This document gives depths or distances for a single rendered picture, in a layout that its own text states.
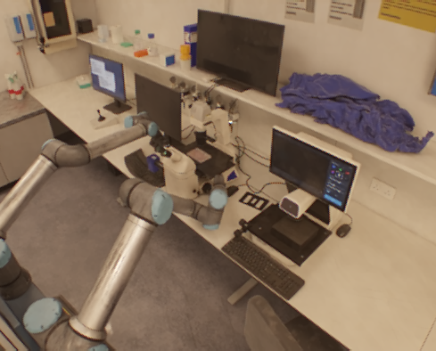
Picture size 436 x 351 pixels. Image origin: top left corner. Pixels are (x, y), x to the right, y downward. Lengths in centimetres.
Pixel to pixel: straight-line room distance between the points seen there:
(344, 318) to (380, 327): 16
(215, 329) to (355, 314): 104
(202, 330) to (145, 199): 133
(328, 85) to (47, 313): 169
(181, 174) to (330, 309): 104
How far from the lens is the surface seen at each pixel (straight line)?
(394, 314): 171
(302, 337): 183
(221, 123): 203
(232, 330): 234
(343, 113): 176
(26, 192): 186
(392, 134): 173
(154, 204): 118
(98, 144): 187
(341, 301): 166
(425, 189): 196
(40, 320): 139
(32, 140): 372
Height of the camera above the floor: 208
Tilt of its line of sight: 37 degrees down
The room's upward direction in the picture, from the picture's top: straight up
